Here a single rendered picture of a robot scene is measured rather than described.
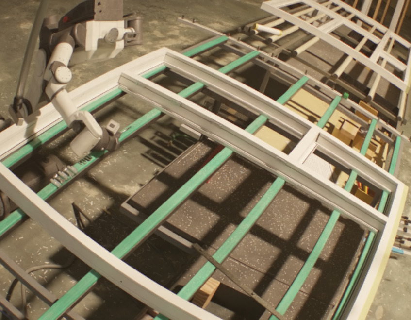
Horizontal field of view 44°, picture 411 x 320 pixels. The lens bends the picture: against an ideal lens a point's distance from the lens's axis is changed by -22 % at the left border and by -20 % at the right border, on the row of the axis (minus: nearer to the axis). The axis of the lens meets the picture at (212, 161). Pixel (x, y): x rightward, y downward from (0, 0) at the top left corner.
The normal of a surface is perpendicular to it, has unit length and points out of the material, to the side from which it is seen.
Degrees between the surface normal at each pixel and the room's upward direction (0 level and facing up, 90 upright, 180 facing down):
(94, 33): 56
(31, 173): 0
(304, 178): 90
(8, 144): 90
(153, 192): 0
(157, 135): 0
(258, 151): 90
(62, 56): 24
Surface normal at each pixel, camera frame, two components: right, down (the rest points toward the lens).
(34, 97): -0.51, 0.30
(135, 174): 0.33, -0.80
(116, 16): 0.84, -0.02
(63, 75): 0.58, -0.51
